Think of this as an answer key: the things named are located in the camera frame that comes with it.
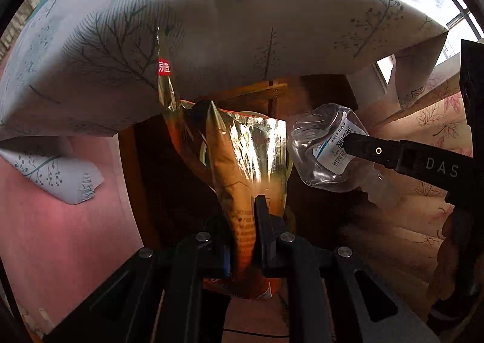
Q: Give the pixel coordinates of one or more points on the person's right hand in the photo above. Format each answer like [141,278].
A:
[450,252]

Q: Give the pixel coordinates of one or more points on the orange gold snack bag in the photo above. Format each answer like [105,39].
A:
[242,161]

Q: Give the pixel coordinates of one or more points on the beige leaf-printed curtain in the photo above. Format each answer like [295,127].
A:
[427,108]

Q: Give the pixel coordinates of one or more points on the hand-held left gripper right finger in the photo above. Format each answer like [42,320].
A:
[262,229]

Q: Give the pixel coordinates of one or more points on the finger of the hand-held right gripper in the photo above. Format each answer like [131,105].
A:
[372,150]

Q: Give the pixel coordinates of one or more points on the tree-printed tablecloth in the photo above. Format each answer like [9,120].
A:
[264,6]

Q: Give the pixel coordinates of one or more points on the pink bed sheet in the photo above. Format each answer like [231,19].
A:
[56,244]

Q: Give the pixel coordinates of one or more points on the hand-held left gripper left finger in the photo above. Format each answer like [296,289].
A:
[226,263]

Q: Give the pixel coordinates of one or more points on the crushed clear plastic bottle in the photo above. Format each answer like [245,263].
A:
[321,139]

